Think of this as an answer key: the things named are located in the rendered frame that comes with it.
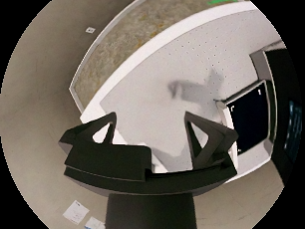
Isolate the grey flat base plate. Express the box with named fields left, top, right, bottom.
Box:
left=99, top=9, right=281, bottom=172

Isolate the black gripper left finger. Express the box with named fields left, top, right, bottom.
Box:
left=62, top=112, right=117, bottom=143

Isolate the white box-shaped lab instrument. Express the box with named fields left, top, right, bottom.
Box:
left=216, top=39, right=302, bottom=187

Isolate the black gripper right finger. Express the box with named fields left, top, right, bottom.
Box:
left=183, top=111, right=239, bottom=169

